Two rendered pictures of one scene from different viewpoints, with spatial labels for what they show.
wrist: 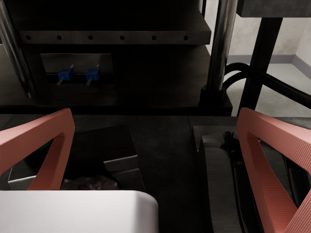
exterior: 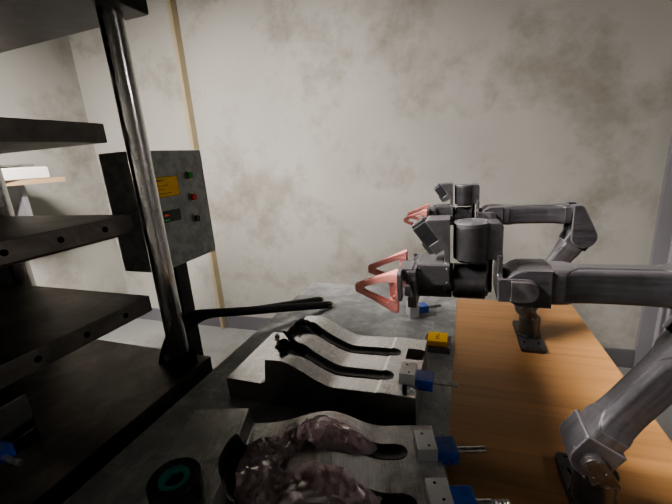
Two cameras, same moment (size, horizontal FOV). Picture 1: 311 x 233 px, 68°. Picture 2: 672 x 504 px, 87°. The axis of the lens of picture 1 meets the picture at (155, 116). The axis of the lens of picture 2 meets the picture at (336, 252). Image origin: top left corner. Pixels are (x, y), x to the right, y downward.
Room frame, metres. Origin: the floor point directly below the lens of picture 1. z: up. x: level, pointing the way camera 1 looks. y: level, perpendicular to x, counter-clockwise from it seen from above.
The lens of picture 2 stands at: (-0.05, 0.59, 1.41)
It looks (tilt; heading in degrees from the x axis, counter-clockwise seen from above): 15 degrees down; 289
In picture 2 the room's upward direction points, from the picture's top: 4 degrees counter-clockwise
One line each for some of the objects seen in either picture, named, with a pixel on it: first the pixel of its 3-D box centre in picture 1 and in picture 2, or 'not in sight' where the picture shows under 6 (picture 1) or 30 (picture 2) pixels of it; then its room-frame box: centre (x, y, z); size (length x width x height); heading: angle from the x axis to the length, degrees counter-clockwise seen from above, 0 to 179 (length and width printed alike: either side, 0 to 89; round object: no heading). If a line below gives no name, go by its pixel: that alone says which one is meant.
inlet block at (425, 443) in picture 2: not in sight; (450, 450); (-0.05, 0.00, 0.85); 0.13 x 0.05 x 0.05; 16
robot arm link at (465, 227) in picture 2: not in sight; (493, 257); (-0.11, 0.00, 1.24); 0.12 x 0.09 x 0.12; 0
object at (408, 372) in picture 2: not in sight; (428, 381); (0.00, -0.16, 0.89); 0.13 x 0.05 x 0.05; 178
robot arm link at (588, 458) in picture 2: not in sight; (592, 455); (-0.28, 0.00, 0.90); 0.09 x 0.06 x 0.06; 90
